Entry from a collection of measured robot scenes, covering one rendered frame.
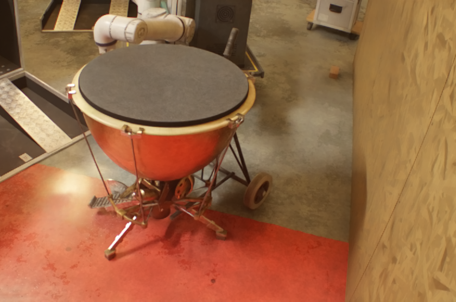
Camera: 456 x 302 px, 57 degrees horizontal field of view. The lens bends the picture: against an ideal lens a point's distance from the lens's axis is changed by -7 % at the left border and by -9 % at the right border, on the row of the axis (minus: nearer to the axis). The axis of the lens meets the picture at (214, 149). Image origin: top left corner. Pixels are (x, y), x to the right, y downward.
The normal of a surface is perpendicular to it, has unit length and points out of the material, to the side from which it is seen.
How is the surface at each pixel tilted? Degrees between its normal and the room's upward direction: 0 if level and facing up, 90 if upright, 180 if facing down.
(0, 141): 1
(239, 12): 90
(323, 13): 90
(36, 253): 0
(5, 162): 1
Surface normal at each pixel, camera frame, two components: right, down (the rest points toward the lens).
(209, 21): 0.19, 0.58
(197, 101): 0.10, -0.81
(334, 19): -0.40, 0.50
